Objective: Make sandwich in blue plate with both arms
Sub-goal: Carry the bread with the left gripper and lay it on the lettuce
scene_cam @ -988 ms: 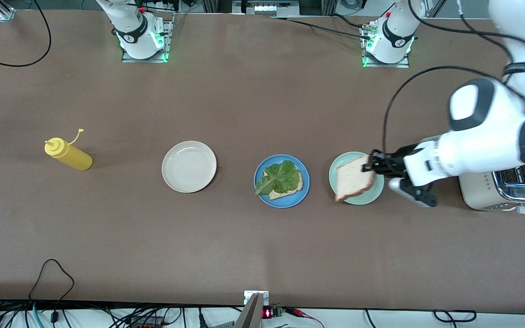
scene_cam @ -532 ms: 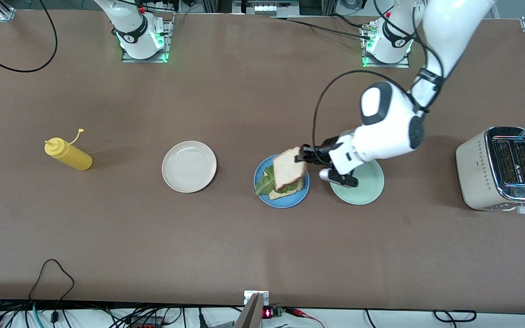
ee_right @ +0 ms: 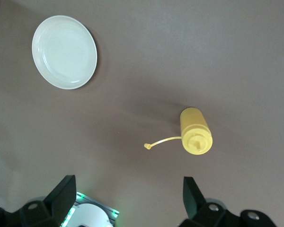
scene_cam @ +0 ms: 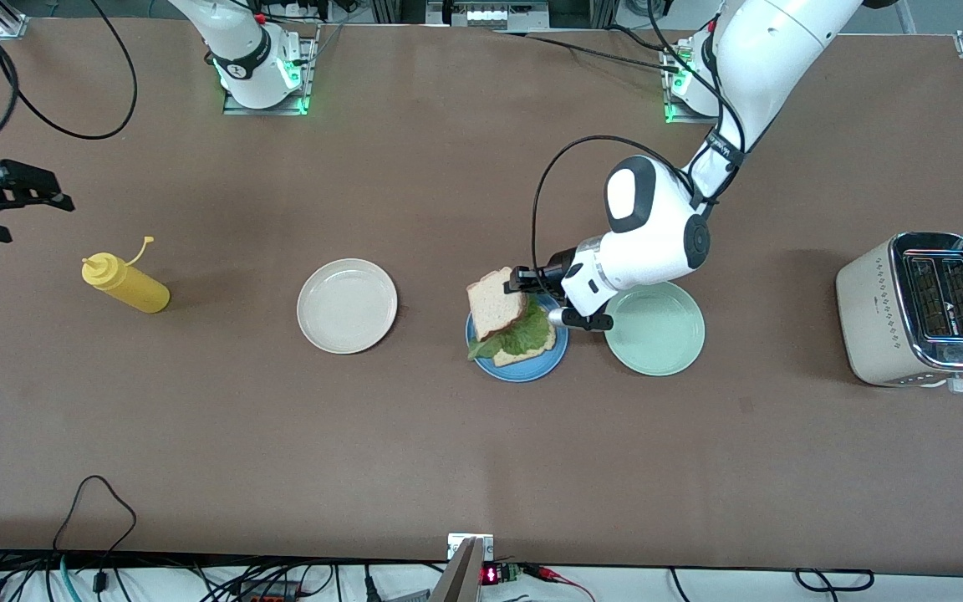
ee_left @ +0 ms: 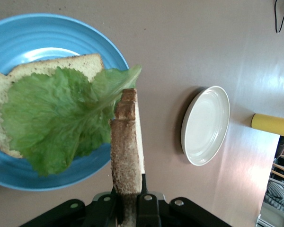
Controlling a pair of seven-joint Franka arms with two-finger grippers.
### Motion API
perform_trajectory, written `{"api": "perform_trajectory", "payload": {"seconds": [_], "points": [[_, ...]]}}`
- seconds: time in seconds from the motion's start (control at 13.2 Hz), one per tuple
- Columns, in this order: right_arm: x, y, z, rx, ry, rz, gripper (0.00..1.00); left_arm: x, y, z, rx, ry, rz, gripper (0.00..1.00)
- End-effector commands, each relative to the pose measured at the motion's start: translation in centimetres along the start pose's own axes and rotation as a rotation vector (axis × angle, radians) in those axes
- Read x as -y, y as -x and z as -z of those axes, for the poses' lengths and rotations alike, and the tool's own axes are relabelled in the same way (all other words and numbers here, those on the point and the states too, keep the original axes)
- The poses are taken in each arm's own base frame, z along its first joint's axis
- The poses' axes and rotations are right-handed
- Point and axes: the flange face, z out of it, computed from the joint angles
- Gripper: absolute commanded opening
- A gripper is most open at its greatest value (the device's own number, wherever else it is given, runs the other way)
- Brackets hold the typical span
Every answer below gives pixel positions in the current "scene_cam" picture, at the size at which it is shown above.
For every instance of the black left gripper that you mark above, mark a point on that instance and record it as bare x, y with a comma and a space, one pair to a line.
556, 264

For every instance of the toasted bread slice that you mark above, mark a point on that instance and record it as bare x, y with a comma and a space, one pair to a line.
523, 359
494, 305

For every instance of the green lettuce leaf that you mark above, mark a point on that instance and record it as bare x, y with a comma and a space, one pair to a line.
532, 334

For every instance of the yellow mustard squeeze bottle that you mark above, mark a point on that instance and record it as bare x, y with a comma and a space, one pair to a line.
135, 288

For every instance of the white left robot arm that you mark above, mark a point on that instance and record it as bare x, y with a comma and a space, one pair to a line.
657, 242

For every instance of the blue plate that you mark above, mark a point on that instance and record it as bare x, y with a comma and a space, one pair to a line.
523, 372

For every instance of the light green plate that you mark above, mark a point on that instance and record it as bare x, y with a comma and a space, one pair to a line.
657, 334

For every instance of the beige plate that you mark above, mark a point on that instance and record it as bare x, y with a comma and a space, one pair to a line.
348, 306

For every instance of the silver box with lights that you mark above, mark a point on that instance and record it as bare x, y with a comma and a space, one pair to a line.
490, 15

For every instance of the red alligator clip lead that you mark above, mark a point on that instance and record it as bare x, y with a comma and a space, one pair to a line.
548, 573

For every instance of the circuit board with red display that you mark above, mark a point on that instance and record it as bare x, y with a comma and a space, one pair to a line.
491, 575

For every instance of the beige chrome toaster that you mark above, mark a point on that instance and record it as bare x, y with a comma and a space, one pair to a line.
874, 326

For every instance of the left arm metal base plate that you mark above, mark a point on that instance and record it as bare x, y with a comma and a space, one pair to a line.
682, 119

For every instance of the white metal bracket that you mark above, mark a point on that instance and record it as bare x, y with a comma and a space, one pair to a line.
454, 545

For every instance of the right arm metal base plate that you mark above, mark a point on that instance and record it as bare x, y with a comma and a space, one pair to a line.
311, 67

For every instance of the grey metal camera bar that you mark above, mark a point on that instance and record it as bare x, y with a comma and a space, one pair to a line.
461, 581

